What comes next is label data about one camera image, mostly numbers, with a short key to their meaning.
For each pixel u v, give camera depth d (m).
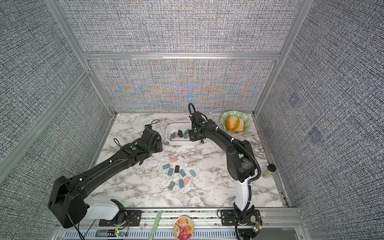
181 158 0.95
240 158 0.53
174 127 1.06
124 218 0.69
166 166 0.92
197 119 0.74
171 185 0.84
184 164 0.92
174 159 0.93
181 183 0.84
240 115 1.12
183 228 0.68
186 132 1.07
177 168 0.90
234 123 1.03
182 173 0.88
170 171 0.90
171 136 1.06
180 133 1.06
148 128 0.73
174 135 1.05
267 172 0.81
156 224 0.73
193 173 0.88
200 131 0.68
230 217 0.73
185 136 1.05
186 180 0.86
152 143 0.64
